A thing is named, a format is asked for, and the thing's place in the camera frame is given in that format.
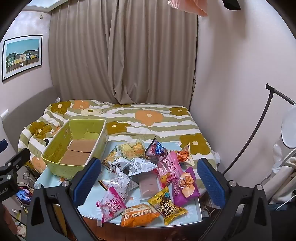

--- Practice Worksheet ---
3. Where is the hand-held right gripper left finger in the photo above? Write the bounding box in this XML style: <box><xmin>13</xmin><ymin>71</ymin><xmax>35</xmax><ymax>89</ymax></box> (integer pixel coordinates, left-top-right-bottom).
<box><xmin>26</xmin><ymin>158</ymin><xmax>102</xmax><ymax>241</ymax></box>

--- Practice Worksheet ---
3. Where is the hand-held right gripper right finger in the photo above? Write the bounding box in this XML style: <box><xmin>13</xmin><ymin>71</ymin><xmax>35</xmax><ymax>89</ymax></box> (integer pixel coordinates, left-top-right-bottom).
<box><xmin>194</xmin><ymin>158</ymin><xmax>271</xmax><ymax>241</ymax></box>

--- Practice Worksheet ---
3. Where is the purple chips snack packet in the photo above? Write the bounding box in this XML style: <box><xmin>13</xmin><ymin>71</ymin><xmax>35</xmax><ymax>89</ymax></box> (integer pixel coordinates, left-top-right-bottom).
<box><xmin>170</xmin><ymin>166</ymin><xmax>201</xmax><ymax>207</ymax></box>

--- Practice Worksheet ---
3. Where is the white black-print snack packet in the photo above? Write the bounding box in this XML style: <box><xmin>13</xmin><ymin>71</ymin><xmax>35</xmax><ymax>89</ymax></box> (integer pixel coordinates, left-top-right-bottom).
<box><xmin>98</xmin><ymin>167</ymin><xmax>139</xmax><ymax>193</ymax></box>

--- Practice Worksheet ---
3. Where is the pink and white snack packet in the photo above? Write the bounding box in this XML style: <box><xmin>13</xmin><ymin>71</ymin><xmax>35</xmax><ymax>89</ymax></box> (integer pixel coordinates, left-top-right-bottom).
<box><xmin>97</xmin><ymin>185</ymin><xmax>130</xmax><ymax>224</ymax></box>

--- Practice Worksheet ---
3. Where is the green cardboard box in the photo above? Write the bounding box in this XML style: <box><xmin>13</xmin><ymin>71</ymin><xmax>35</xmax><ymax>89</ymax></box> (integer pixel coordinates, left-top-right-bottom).
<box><xmin>41</xmin><ymin>119</ymin><xmax>109</xmax><ymax>181</ymax></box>

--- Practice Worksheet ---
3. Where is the yellow brown snack packet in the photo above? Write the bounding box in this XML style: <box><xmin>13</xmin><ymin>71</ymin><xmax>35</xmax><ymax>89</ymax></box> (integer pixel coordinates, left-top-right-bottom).
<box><xmin>147</xmin><ymin>186</ymin><xmax>188</xmax><ymax>226</ymax></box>

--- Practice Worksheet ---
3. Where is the orange bread packet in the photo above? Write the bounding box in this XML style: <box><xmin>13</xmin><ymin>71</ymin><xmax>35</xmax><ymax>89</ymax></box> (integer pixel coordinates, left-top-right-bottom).
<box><xmin>120</xmin><ymin>203</ymin><xmax>160</xmax><ymax>227</ymax></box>

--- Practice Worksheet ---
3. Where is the clear brown cake packet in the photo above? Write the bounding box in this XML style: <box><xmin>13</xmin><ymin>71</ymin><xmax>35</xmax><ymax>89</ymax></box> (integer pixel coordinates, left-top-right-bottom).
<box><xmin>138</xmin><ymin>170</ymin><xmax>162</xmax><ymax>201</ymax></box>

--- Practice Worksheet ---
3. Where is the lit phone screen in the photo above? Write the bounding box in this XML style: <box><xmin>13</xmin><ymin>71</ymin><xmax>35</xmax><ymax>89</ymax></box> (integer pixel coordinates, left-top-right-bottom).
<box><xmin>16</xmin><ymin>186</ymin><xmax>33</xmax><ymax>204</ymax></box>

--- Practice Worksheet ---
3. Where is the light blue daisy tablecloth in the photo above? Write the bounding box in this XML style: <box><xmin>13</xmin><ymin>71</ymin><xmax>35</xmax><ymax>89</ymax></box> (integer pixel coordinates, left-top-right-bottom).
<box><xmin>33</xmin><ymin>140</ymin><xmax>204</xmax><ymax>230</ymax></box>

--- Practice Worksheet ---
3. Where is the yellow chips snack packet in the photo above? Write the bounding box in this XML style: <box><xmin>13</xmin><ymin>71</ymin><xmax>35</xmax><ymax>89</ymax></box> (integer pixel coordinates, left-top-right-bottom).
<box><xmin>102</xmin><ymin>146</ymin><xmax>130</xmax><ymax>173</ymax></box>

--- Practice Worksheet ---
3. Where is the orange sticks snack packet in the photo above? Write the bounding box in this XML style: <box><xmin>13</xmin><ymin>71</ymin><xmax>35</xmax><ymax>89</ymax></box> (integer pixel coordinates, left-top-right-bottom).
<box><xmin>176</xmin><ymin>143</ymin><xmax>196</xmax><ymax>166</ymax></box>

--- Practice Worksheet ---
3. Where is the pink strawberry snack packet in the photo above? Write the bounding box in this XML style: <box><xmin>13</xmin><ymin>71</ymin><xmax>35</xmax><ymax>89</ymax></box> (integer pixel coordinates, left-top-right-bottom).
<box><xmin>157</xmin><ymin>151</ymin><xmax>183</xmax><ymax>188</ymax></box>

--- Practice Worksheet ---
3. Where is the grey padded headboard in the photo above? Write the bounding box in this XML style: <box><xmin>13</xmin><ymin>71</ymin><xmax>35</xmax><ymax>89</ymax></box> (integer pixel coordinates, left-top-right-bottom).
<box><xmin>0</xmin><ymin>86</ymin><xmax>60</xmax><ymax>167</ymax></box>

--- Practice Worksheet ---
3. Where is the yellow cartoon snack packet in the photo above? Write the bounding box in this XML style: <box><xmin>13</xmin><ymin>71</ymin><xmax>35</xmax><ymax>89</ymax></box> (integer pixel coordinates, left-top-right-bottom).
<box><xmin>117</xmin><ymin>138</ymin><xmax>146</xmax><ymax>160</ymax></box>

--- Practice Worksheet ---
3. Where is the silver snack packet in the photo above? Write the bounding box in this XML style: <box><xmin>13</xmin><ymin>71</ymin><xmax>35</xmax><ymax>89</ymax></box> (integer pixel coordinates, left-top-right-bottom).
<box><xmin>128</xmin><ymin>157</ymin><xmax>159</xmax><ymax>176</ymax></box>

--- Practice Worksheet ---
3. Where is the dark purple snack packet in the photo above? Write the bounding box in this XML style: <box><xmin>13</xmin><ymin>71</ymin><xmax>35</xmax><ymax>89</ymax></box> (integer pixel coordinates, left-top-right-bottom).
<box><xmin>145</xmin><ymin>137</ymin><xmax>170</xmax><ymax>160</ymax></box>

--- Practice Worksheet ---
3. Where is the white cloth bag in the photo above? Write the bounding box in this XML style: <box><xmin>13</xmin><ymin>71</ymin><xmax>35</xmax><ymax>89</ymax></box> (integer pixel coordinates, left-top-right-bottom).
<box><xmin>261</xmin><ymin>144</ymin><xmax>296</xmax><ymax>205</ymax></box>

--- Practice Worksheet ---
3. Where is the black curved lamp stand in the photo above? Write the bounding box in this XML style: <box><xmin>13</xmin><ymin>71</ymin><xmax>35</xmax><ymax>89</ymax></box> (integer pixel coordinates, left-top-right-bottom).
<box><xmin>222</xmin><ymin>83</ymin><xmax>296</xmax><ymax>176</ymax></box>

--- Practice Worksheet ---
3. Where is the green striped floral blanket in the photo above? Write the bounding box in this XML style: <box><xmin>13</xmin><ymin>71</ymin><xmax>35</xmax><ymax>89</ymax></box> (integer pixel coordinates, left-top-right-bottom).
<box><xmin>18</xmin><ymin>100</ymin><xmax>220</xmax><ymax>193</ymax></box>

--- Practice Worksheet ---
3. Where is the white round lamp head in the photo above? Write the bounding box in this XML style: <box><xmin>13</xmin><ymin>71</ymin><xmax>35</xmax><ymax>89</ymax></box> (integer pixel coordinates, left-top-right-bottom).
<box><xmin>281</xmin><ymin>109</ymin><xmax>296</xmax><ymax>149</ymax></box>

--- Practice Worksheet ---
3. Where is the beige curtain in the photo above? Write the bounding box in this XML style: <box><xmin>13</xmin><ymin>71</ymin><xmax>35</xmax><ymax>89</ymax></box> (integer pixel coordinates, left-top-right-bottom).
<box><xmin>48</xmin><ymin>0</ymin><xmax>199</xmax><ymax>105</ymax></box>

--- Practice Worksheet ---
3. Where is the pink orange hanging cloth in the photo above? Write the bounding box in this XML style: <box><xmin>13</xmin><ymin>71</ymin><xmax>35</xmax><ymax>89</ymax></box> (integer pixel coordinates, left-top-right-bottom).
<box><xmin>167</xmin><ymin>0</ymin><xmax>208</xmax><ymax>16</ymax></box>

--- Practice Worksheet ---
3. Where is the black object overhead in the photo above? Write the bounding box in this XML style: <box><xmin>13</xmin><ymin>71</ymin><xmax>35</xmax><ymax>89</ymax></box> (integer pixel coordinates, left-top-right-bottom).
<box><xmin>222</xmin><ymin>0</ymin><xmax>242</xmax><ymax>11</ymax></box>

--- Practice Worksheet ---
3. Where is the wall poster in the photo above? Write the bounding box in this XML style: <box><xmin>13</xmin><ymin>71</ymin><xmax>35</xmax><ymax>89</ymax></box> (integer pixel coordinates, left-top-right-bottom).
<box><xmin>2</xmin><ymin>35</ymin><xmax>43</xmax><ymax>82</ymax></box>

